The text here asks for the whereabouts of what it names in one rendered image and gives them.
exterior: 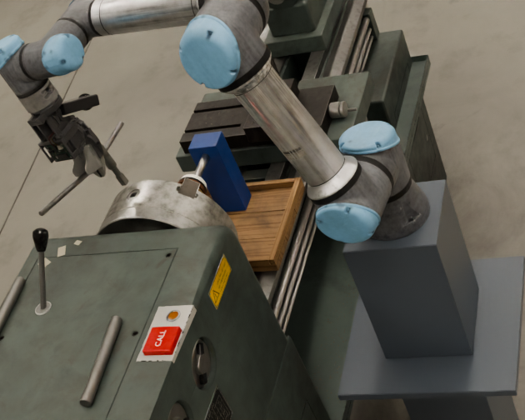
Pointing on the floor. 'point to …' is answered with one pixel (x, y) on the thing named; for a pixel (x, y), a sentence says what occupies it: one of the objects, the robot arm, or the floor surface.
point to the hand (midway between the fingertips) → (101, 169)
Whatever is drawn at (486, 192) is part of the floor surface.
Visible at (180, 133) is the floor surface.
